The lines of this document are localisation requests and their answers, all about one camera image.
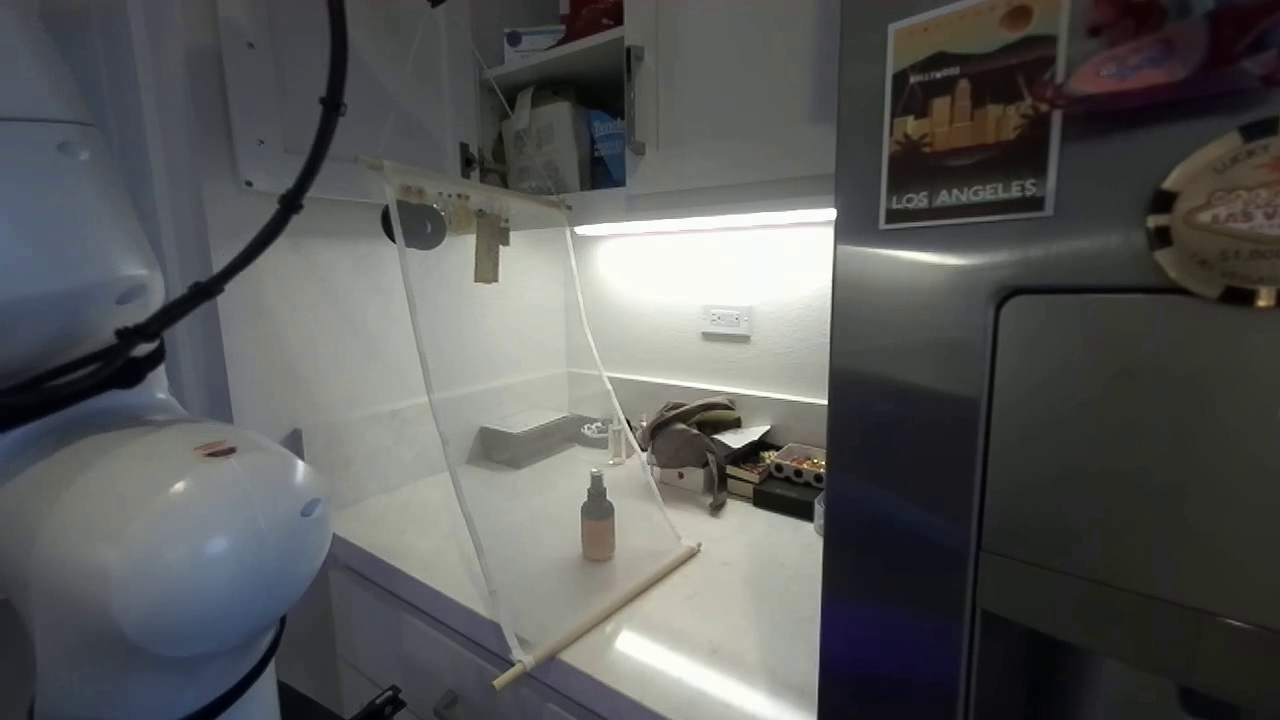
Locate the yellow charm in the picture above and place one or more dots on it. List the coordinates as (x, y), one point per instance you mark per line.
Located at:
(490, 248)

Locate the transparent flag with wooden dowels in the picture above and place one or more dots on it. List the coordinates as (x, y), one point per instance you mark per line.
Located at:
(596, 618)

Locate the black round badge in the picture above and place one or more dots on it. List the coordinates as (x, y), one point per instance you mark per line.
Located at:
(419, 226)

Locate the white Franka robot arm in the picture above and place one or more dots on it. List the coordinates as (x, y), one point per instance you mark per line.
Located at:
(145, 563)

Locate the small clear bottle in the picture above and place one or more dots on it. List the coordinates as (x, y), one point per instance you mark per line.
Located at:
(619, 441)

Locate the small black object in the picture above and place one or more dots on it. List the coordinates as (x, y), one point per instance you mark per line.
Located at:
(593, 434)

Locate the crumpled grey cloth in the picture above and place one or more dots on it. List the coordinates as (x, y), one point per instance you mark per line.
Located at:
(684, 444)

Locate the white printed box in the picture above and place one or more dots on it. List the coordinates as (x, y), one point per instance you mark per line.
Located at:
(744, 436)

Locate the grey cardboard box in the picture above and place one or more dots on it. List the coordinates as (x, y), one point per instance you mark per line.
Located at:
(524, 436)

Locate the under-cabinet light bar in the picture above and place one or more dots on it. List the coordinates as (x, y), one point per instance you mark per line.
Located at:
(707, 221)

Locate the amber spray bottle black cap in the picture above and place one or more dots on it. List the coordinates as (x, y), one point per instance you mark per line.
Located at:
(596, 520)

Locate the dark compartment box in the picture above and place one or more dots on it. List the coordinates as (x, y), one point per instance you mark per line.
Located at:
(790, 476)

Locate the blue plastic package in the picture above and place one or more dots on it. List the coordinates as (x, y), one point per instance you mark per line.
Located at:
(606, 147)

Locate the white paper bag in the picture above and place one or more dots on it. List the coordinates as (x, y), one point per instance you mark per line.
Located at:
(542, 147)

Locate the stainless steel refrigerator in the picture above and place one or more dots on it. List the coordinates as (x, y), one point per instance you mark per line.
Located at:
(933, 467)

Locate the small white box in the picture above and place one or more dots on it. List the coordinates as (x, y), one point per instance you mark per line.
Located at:
(534, 40)

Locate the Los Angeles poster magnet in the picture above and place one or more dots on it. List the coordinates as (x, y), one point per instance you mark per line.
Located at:
(970, 112)

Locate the pink red fridge magnet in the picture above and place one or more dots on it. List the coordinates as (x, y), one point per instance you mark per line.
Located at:
(1160, 60)

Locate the poker chip magnet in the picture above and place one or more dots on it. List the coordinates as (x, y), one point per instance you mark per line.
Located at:
(1226, 214)

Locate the white wall outlet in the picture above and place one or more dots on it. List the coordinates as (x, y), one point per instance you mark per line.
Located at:
(725, 321)

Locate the white wall cupboard with shelves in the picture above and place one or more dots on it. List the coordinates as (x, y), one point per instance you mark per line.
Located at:
(562, 201)

